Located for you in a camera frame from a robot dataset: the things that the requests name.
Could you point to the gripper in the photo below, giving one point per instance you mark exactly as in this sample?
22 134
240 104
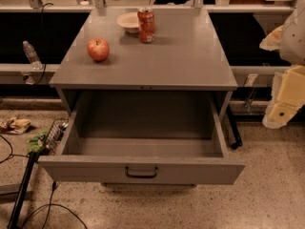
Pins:
294 38

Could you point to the grey top drawer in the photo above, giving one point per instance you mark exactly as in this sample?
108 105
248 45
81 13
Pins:
178 132

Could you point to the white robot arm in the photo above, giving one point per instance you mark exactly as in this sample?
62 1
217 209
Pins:
292 47

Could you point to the grey metal drawer cabinet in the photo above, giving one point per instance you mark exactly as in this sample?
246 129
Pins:
185 56

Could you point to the black right table leg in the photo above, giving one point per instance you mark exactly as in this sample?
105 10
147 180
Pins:
237 138

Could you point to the red soda can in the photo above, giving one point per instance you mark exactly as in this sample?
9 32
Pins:
146 25

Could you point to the white paper bowl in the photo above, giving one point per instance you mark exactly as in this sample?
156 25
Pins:
129 22

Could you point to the red apple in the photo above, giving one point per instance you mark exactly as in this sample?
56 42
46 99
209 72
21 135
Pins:
98 49

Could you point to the clear plastic water bottle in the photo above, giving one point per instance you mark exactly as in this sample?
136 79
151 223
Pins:
32 56

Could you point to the green crumpled bag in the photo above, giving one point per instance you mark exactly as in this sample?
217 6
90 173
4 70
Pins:
36 142

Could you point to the black metal stand leg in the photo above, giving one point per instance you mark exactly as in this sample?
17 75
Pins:
14 217

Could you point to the crumpled snack wrapper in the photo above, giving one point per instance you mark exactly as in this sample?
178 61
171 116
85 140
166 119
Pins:
15 125

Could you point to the black top drawer handle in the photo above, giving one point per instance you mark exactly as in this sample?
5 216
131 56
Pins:
141 174

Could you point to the wire mesh basket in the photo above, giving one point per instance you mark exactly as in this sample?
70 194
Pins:
55 135

